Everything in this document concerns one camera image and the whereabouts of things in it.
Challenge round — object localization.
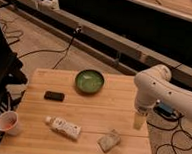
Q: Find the black floor cable right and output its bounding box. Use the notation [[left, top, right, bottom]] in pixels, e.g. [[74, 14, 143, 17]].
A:
[[144, 112, 192, 154]]

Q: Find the black power cable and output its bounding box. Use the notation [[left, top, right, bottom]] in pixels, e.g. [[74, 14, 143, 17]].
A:
[[16, 20, 83, 72]]

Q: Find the white plastic bottle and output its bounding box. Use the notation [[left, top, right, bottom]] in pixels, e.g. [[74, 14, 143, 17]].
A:
[[45, 116, 81, 140]]

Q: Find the green ceramic bowl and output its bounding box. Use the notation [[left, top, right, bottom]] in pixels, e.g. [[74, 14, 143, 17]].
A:
[[75, 69, 104, 94]]

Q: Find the blue device on floor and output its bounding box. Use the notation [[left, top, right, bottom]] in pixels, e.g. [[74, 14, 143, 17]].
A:
[[154, 102, 180, 120]]

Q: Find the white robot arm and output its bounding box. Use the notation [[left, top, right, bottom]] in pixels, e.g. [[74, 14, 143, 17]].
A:
[[133, 64, 192, 130]]

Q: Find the black phone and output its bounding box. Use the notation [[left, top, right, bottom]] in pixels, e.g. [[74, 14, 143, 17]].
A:
[[44, 91, 65, 102]]

